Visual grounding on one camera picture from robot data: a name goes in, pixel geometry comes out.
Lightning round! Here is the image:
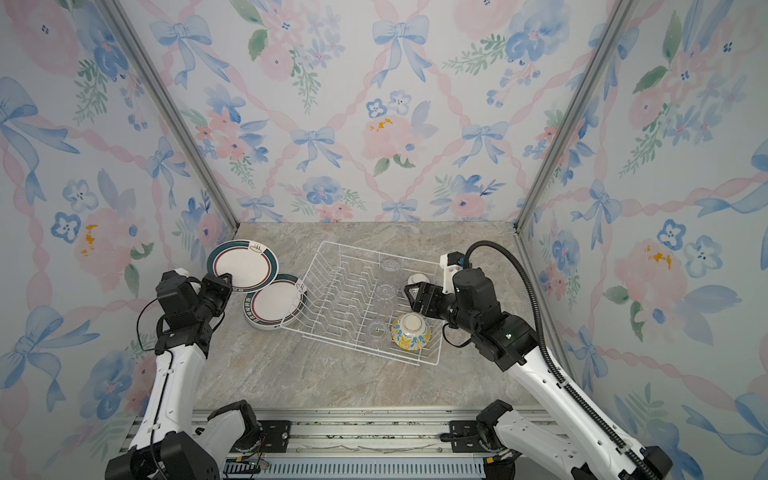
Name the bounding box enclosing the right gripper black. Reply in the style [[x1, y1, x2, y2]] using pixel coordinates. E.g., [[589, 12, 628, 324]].
[[405, 283, 481, 340]]

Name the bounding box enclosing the green red rimmed plate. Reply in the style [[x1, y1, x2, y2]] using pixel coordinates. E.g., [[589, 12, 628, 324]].
[[243, 274, 307, 331]]

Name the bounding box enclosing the clear glass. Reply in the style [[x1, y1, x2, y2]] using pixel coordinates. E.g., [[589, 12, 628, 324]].
[[379, 255, 403, 275], [366, 320, 390, 342], [375, 282, 398, 302]]

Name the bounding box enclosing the clear glass back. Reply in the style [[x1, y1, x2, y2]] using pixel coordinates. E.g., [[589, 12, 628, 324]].
[[379, 255, 403, 275]]

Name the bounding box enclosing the clear glass front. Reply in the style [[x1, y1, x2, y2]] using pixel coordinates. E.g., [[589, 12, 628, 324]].
[[366, 320, 390, 342]]

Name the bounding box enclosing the white wire dish rack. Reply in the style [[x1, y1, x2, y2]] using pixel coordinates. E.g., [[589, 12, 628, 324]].
[[281, 241, 442, 365]]

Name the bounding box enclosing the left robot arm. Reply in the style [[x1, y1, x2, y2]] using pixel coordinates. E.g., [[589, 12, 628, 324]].
[[104, 269, 265, 479]]

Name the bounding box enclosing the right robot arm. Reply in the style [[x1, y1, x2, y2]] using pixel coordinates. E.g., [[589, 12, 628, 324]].
[[404, 268, 673, 479]]

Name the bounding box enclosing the yellow blue patterned bowl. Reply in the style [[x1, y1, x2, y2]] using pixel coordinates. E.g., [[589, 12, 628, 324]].
[[391, 313, 432, 352]]

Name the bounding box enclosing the right corner aluminium profile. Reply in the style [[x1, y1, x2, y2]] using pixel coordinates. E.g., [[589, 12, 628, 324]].
[[515, 0, 635, 233]]

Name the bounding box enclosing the corner aluminium profile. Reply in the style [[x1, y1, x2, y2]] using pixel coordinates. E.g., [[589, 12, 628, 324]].
[[95, 0, 240, 231], [515, 0, 635, 233]]

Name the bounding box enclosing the left corner aluminium profile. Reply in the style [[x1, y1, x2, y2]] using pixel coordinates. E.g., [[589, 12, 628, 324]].
[[95, 0, 240, 231]]

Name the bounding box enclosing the thin black left cable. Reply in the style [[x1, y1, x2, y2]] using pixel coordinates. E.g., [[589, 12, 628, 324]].
[[135, 297, 163, 355]]

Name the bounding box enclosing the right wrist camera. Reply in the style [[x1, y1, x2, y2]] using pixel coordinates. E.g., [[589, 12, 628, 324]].
[[439, 252, 465, 295]]

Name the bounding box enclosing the black corrugated cable conduit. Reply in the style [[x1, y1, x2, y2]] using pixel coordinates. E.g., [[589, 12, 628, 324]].
[[461, 239, 667, 480]]

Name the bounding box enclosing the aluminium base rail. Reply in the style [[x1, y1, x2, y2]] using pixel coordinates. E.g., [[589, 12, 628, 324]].
[[116, 407, 625, 480]]

